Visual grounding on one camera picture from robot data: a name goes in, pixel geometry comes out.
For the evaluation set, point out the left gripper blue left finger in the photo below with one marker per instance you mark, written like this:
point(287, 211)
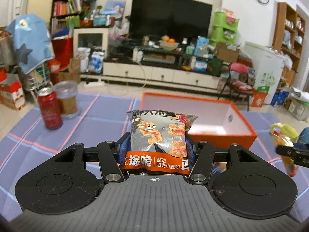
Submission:
point(123, 146)

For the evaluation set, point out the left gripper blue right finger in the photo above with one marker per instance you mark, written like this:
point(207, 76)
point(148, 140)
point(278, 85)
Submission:
point(191, 150)

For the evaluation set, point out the yellow orange snack packet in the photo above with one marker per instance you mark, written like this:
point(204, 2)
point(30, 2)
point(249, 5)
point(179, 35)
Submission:
point(285, 141)

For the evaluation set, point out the grey orange crisp packet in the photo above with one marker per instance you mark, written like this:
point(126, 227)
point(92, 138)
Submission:
point(158, 141)

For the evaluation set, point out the green mug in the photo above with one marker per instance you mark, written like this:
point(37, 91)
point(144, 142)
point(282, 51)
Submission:
point(285, 129)

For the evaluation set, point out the blue plaid tablecloth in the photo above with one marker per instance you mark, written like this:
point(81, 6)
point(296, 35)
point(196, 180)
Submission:
point(29, 143)

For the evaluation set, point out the orange storage box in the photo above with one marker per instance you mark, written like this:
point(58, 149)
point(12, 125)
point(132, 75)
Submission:
point(218, 121)

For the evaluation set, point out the white tv cabinet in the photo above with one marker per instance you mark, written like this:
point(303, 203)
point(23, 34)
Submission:
point(157, 76)

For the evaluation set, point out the clear plastic jar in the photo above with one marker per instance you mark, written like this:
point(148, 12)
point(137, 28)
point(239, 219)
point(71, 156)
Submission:
point(66, 95)

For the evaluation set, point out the red folding chair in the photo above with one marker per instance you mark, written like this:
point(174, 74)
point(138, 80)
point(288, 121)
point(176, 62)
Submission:
point(238, 82)

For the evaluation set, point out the red soda can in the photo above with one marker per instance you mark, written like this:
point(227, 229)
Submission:
point(49, 107)

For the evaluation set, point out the white chest freezer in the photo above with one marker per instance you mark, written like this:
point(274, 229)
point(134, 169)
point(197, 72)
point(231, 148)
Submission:
point(268, 65)

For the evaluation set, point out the cardboard box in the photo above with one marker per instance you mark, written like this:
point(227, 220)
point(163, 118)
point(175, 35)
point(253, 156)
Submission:
point(226, 52)

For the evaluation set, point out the fruit bowl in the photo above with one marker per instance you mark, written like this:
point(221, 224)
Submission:
point(167, 43)

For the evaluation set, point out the white glass door cabinet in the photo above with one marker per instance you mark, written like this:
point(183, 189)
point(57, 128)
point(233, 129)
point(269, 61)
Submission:
point(89, 37)

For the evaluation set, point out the green stacking bins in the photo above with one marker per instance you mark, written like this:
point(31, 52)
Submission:
point(225, 26)

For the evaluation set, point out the wooden bookshelf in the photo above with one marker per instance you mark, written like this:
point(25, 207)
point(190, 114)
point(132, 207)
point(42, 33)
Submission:
point(288, 38)

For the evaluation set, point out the black television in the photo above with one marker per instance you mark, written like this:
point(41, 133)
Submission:
point(177, 19)

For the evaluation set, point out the blue star fabric cover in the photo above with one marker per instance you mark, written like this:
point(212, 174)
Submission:
point(31, 41)

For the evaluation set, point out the dark bookcase with books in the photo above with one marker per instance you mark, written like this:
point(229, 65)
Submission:
point(65, 14)

